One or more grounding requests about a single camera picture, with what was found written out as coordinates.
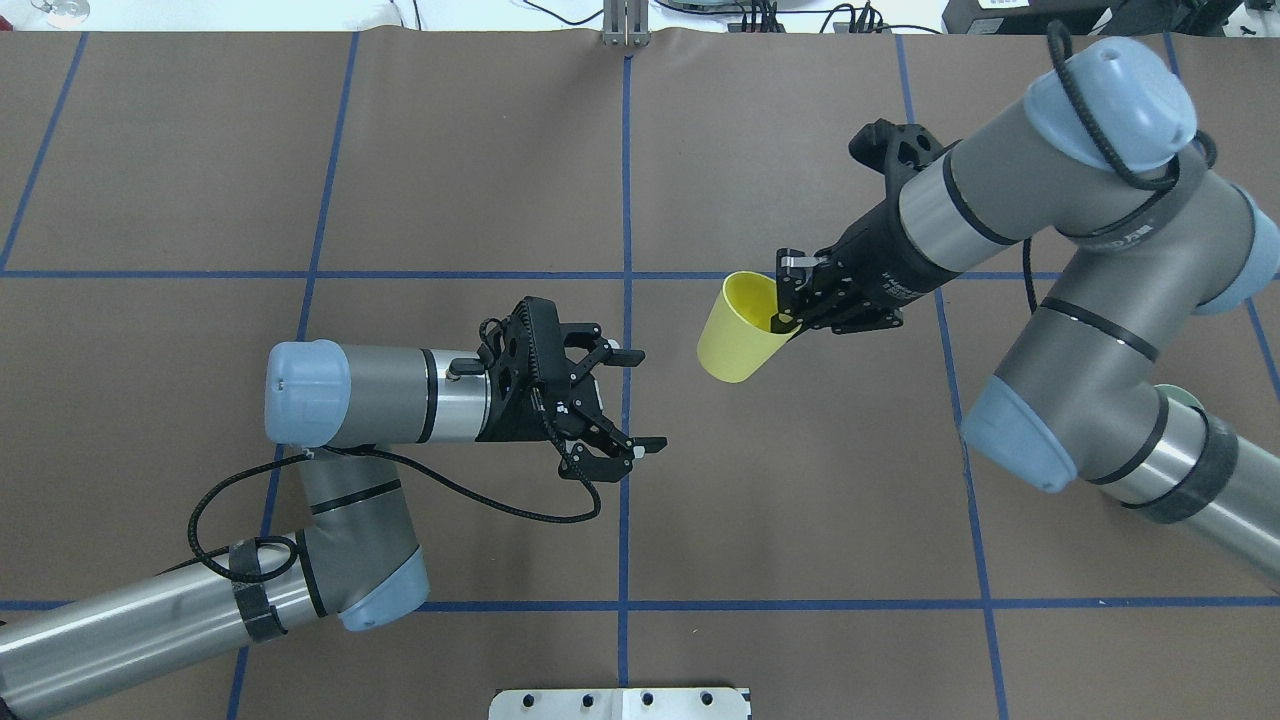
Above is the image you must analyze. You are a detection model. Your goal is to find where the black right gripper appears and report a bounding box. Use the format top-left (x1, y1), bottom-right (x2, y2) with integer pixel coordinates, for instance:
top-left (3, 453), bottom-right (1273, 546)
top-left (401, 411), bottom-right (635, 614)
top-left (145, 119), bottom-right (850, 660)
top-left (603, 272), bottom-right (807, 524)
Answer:
top-left (771, 200), bottom-right (951, 334)

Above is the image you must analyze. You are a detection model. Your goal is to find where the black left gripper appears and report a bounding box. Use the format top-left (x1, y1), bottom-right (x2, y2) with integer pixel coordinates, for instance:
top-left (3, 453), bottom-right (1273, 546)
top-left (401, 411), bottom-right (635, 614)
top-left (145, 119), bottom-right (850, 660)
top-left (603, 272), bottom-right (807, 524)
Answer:
top-left (476, 296), bottom-right (668, 483)

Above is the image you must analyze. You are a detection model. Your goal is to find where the yellow plastic cup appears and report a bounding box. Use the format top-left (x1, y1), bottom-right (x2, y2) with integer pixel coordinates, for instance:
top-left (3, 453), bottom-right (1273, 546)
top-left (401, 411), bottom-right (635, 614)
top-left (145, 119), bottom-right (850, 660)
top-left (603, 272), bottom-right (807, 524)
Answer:
top-left (696, 272), bottom-right (797, 383)

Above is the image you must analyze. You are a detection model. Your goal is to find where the green plastic cup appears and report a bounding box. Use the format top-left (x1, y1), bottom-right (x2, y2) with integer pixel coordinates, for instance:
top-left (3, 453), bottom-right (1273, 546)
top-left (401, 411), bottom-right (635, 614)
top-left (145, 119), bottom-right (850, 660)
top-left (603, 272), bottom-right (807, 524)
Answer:
top-left (1156, 384), bottom-right (1204, 411)

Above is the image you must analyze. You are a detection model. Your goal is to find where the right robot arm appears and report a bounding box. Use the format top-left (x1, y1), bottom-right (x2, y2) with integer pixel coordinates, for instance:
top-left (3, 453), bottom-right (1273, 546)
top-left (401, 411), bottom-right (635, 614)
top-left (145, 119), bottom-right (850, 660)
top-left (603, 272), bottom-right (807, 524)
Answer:
top-left (764, 22), bottom-right (1279, 585)

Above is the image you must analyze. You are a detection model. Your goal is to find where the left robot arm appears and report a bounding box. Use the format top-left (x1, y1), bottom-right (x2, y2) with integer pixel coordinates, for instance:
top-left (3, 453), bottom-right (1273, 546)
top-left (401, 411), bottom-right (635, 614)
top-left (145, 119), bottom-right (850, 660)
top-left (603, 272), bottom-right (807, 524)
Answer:
top-left (3, 281), bottom-right (637, 719)

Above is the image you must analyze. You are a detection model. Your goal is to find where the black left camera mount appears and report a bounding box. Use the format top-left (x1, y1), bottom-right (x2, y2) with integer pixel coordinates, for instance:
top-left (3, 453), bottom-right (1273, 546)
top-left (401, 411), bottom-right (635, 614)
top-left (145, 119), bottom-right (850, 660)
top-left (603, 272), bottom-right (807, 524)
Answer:
top-left (480, 296), bottom-right (570, 402)

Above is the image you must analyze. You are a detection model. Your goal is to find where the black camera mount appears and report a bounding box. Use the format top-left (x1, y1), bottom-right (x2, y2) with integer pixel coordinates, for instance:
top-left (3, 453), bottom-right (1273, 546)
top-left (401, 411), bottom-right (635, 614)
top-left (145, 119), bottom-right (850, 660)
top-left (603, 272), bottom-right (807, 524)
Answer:
top-left (847, 118), bottom-right (954, 199)
top-left (480, 296), bottom-right (570, 402)

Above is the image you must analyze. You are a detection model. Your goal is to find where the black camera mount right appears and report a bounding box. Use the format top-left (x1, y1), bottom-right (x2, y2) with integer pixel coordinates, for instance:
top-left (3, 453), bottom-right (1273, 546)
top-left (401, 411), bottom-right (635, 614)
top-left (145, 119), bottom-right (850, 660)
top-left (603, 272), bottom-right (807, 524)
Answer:
top-left (847, 118), bottom-right (954, 199)

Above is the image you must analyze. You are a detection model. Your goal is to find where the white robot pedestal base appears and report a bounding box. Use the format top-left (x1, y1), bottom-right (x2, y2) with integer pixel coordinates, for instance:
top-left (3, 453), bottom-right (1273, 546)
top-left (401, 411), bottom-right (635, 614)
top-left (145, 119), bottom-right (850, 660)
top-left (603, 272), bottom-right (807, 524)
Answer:
top-left (486, 687), bottom-right (753, 719)

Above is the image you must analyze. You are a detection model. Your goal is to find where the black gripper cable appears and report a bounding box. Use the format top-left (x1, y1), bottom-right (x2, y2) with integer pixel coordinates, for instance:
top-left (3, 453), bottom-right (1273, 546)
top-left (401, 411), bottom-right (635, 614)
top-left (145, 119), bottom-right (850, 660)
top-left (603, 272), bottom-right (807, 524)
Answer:
top-left (1020, 20), bottom-right (1219, 316)

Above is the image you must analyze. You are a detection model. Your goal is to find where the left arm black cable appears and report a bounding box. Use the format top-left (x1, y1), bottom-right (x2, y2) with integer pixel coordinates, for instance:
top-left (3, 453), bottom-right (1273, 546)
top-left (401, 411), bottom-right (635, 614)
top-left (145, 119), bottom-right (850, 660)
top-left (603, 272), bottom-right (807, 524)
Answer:
top-left (188, 445), bottom-right (603, 591)

